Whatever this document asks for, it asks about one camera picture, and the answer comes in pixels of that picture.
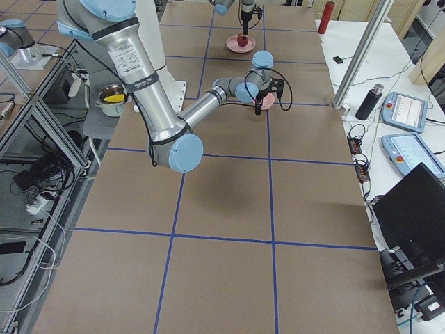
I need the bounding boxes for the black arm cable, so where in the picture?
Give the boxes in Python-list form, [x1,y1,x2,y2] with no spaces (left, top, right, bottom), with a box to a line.
[243,67,293,112]

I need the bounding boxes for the pink bowl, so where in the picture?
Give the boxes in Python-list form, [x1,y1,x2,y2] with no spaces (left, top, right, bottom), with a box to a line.
[262,93,275,110]

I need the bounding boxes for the black orange adapter box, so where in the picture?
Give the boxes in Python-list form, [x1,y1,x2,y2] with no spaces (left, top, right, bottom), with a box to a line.
[348,138,362,155]

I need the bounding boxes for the small black device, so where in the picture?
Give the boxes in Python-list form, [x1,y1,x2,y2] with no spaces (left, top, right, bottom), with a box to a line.
[332,56,343,64]

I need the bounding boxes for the lower teach pendant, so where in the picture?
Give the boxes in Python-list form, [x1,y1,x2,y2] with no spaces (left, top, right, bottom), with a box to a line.
[381,133,444,179]

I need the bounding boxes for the black thermos bottle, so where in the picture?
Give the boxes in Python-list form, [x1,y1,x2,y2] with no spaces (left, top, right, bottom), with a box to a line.
[355,83,384,120]

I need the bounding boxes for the white enamel pot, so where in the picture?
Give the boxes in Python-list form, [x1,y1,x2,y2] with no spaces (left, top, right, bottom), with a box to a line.
[94,84,127,118]

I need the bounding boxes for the pink plate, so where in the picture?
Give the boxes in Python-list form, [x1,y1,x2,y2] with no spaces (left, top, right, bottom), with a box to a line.
[226,35,256,54]

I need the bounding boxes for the aluminium frame post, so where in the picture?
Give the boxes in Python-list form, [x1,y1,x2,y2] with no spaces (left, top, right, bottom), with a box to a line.
[332,0,394,109]

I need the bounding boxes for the teach pendant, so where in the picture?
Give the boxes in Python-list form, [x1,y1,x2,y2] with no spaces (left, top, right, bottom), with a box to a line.
[381,133,444,179]
[381,92,428,134]

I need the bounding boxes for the red thermos bottle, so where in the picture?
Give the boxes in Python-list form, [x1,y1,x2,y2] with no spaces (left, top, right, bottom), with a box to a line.
[318,1,335,34]

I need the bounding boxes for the black monitor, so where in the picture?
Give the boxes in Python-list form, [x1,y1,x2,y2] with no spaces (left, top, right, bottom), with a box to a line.
[372,163,444,301]

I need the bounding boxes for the white power adapter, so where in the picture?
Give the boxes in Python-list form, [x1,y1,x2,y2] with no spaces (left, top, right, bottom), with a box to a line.
[25,196,49,216]

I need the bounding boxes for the upper teach pendant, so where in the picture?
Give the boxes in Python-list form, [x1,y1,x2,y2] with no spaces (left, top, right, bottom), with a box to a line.
[381,92,428,134]

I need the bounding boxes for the red yellow apple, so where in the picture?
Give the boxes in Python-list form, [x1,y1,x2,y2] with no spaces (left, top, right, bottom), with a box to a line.
[236,33,249,47]

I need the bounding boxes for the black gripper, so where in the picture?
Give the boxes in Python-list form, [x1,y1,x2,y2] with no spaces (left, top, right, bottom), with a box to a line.
[254,90,269,115]
[240,10,252,37]

